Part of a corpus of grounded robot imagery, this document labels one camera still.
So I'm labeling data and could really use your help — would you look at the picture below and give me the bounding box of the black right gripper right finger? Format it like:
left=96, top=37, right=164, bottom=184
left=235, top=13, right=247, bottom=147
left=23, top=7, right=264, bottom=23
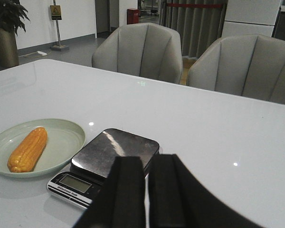
left=148, top=154, right=259, bottom=228

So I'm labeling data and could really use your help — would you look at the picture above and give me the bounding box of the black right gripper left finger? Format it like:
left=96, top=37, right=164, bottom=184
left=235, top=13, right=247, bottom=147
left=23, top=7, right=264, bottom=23
left=73, top=156, right=146, bottom=228

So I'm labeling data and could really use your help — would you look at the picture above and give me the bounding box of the yellow corn cob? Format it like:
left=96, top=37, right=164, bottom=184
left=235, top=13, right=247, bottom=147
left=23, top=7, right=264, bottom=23
left=7, top=127, right=48, bottom=173

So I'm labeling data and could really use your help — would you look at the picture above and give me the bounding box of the black silver kitchen scale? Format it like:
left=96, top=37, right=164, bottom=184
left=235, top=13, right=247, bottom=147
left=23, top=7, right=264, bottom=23
left=47, top=128, right=160, bottom=209

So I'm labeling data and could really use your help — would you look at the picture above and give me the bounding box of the pale green plate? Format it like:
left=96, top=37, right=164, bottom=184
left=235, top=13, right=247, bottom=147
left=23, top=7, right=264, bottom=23
left=0, top=119, right=86, bottom=178

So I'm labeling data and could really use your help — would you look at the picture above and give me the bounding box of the grey chair on left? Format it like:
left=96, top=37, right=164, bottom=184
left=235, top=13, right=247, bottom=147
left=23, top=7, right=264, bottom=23
left=91, top=23, right=183, bottom=84

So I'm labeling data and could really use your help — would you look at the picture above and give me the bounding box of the grey chair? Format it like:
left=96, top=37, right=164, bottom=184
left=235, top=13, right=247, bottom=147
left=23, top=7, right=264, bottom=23
left=187, top=34, right=285, bottom=105
left=91, top=23, right=183, bottom=84

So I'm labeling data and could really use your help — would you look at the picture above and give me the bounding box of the grey chair on right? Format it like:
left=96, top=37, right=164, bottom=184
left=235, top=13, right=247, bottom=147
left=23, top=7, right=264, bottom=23
left=187, top=34, right=285, bottom=105

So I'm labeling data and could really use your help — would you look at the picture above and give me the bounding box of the white power strip on floor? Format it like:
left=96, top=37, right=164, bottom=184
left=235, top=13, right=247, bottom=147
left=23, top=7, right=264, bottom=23
left=21, top=51, right=48, bottom=58

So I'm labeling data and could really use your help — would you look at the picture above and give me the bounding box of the white cabinet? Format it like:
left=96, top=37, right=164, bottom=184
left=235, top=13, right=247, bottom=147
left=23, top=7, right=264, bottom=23
left=222, top=0, right=281, bottom=38

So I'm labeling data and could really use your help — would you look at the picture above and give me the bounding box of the yellow warning sign stand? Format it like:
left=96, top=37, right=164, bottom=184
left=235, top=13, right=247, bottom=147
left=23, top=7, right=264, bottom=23
left=50, top=0, right=69, bottom=52

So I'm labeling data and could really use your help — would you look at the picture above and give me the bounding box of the potted green plant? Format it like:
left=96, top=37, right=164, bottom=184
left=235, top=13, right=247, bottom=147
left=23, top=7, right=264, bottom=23
left=0, top=0, right=28, bottom=67

